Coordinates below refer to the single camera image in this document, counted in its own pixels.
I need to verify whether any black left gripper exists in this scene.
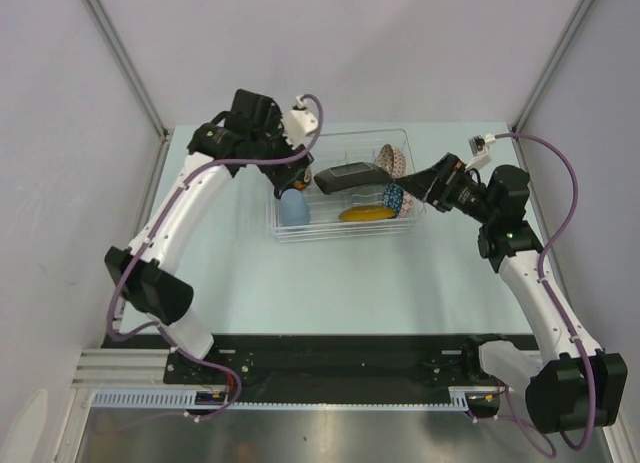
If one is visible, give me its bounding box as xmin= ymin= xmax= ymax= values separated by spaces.
xmin=250 ymin=107 xmax=312 ymax=189

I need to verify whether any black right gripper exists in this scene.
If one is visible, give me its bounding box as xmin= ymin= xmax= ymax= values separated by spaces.
xmin=394 ymin=153 xmax=496 ymax=224

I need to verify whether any light blue cup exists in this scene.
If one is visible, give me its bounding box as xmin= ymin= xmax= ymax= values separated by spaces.
xmin=279 ymin=188 xmax=311 ymax=227

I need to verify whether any blue patterned bowl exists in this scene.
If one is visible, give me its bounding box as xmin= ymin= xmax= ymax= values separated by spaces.
xmin=382 ymin=183 xmax=404 ymax=217

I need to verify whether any brown patterned small bowl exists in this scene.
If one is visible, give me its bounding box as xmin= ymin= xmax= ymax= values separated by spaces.
xmin=375 ymin=144 xmax=407 ymax=179

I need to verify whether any black floral square plate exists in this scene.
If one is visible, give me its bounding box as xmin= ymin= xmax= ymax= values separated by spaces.
xmin=314 ymin=162 xmax=393 ymax=195

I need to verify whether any black gold saucer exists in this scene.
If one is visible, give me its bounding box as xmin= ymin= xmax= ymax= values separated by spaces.
xmin=339 ymin=205 xmax=396 ymax=222

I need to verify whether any clear wire dish rack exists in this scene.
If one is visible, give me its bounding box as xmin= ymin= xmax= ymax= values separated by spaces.
xmin=266 ymin=128 xmax=425 ymax=242

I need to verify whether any red black mug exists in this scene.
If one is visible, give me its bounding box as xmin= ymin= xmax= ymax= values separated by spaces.
xmin=292 ymin=167 xmax=313 ymax=191

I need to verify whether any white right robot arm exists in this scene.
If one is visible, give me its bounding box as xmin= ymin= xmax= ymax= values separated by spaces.
xmin=396 ymin=154 xmax=628 ymax=433

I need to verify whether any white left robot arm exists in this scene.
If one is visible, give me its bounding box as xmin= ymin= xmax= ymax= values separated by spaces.
xmin=105 ymin=111 xmax=322 ymax=383

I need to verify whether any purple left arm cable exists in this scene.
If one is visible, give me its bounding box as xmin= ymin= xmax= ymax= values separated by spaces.
xmin=107 ymin=93 xmax=324 ymax=424

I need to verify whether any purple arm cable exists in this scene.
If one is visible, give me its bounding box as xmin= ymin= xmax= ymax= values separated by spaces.
xmin=107 ymin=93 xmax=324 ymax=424
xmin=482 ymin=131 xmax=601 ymax=458

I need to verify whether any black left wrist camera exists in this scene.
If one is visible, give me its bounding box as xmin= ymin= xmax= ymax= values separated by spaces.
xmin=225 ymin=89 xmax=280 ymax=134

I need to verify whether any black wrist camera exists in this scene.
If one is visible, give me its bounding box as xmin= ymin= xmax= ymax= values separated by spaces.
xmin=225 ymin=89 xmax=280 ymax=134
xmin=486 ymin=165 xmax=530 ymax=220

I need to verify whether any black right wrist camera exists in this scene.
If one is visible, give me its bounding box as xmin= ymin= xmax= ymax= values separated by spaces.
xmin=486 ymin=165 xmax=530 ymax=220

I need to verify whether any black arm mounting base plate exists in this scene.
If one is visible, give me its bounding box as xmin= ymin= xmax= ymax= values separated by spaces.
xmin=163 ymin=350 xmax=521 ymax=387

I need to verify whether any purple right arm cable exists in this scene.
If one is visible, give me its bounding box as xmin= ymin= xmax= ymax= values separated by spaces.
xmin=482 ymin=131 xmax=601 ymax=458

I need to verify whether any white slotted cable duct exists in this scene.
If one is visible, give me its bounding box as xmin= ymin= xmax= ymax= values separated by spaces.
xmin=92 ymin=389 xmax=469 ymax=412

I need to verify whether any aluminium frame rail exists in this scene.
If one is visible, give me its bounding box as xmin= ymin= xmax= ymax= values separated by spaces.
xmin=71 ymin=347 xmax=621 ymax=392

